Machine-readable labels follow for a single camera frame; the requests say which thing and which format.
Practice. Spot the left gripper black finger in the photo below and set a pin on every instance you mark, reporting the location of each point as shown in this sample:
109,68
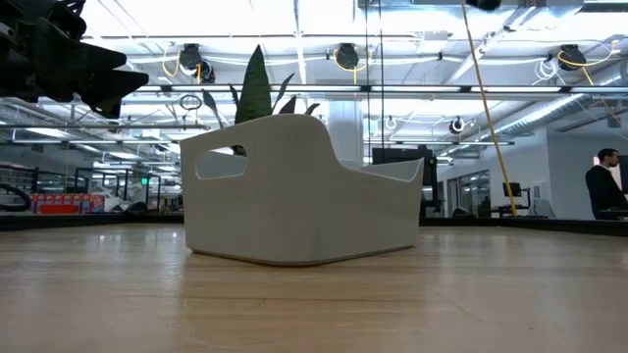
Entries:
115,85
95,55

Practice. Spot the green artificial plant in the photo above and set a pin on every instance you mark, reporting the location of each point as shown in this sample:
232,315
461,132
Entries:
255,88

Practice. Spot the person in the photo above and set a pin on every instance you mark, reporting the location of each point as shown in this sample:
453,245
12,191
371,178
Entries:
604,188

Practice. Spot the grey plastic basket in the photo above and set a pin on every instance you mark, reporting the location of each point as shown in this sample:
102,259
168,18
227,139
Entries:
294,196

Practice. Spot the red colourful box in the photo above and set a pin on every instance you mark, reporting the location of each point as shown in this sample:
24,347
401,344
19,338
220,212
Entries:
68,203

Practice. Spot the black metal table frame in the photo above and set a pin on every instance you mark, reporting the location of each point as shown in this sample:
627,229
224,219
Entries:
539,224

